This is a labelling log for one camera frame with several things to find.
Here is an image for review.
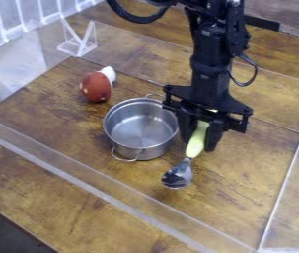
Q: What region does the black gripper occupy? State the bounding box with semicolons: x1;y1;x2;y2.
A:
163;60;252;152

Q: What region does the green handled metal spoon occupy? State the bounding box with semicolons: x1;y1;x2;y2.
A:
160;121;210;189

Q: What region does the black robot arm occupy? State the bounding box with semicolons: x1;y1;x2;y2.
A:
146;0;252;152

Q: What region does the small steel pot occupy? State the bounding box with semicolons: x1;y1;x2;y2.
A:
103;94;178;162

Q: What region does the red toy mushroom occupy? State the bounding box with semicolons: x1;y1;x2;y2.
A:
79;66;116;102

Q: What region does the black strip on table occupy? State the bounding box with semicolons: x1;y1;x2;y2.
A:
246;15;280;32

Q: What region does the clear acrylic bracket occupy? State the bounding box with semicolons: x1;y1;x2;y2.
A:
56;19;97;57

